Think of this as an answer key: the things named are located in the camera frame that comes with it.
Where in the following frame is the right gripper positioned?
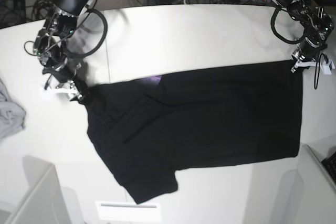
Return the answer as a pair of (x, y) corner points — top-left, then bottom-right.
(42, 63), (81, 101)

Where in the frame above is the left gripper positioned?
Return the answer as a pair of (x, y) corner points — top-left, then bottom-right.
(291, 41), (324, 73)

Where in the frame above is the black T-shirt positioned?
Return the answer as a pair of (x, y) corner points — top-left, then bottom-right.
(81, 60), (303, 204)

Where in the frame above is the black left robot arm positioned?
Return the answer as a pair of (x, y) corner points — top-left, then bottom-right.
(270, 0), (335, 75)

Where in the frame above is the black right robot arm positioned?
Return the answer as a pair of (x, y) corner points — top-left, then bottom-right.
(31, 0), (108, 101)

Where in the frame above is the grey crumpled cloth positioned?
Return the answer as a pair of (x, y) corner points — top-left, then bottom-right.
(1, 81), (26, 140)

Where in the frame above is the black keyboard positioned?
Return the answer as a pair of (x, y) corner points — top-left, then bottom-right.
(322, 153), (336, 182)

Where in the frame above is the white partition panel left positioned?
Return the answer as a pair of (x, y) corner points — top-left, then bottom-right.
(5, 165), (72, 224)

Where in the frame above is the white partition panel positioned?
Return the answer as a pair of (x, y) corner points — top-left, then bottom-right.
(294, 145), (335, 223)
(5, 165), (72, 224)

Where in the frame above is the white partition panel right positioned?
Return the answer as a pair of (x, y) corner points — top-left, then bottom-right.
(294, 145), (335, 223)

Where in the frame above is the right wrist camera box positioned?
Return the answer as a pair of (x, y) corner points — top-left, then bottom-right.
(39, 87), (57, 101)

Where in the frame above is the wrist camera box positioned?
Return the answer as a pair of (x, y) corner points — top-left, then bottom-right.
(320, 60), (335, 75)
(39, 87), (57, 101)

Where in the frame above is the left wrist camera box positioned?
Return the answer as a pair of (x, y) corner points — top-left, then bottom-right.
(320, 60), (335, 75)

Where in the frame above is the black coiled cable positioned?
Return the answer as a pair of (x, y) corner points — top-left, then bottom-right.
(30, 0), (57, 22)

